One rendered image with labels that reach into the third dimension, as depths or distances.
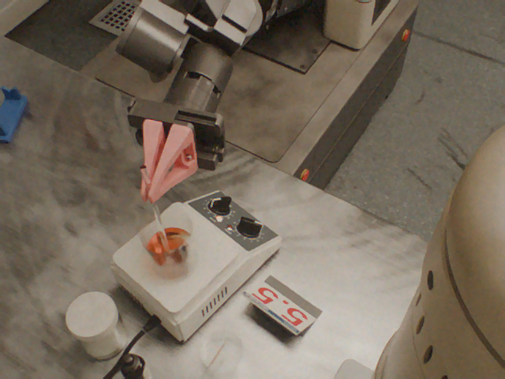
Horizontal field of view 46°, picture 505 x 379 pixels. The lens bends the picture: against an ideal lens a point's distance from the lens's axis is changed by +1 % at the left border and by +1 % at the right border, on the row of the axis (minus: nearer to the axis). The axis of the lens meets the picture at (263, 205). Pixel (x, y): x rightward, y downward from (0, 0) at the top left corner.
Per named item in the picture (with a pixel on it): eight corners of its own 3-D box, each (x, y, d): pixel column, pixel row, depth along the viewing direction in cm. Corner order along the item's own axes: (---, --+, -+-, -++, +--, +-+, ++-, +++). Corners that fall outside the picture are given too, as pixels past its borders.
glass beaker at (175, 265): (166, 234, 77) (156, 197, 70) (209, 253, 75) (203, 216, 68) (136, 278, 73) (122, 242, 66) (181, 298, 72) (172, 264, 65)
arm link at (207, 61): (244, 54, 69) (223, 82, 73) (192, 22, 67) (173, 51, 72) (226, 96, 65) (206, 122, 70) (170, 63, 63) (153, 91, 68)
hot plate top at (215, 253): (178, 202, 80) (177, 198, 80) (243, 253, 76) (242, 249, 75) (110, 260, 75) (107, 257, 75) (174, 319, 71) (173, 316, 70)
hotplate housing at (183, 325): (219, 198, 90) (215, 166, 84) (284, 247, 85) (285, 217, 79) (105, 298, 81) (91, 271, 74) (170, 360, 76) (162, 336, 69)
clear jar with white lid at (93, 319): (125, 361, 76) (111, 337, 69) (77, 361, 76) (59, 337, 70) (132, 317, 79) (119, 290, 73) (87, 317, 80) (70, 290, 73)
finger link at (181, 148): (166, 184, 56) (198, 113, 61) (95, 169, 57) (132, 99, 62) (176, 223, 61) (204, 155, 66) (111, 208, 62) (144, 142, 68)
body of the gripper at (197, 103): (218, 128, 60) (238, 77, 64) (124, 108, 61) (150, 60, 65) (222, 167, 65) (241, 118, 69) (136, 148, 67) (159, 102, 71)
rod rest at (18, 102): (9, 98, 102) (0, 82, 100) (28, 99, 102) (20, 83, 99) (-11, 142, 97) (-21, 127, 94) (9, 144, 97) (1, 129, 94)
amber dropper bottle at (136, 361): (133, 394, 74) (122, 376, 68) (122, 374, 75) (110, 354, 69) (155, 380, 75) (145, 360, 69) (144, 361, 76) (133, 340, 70)
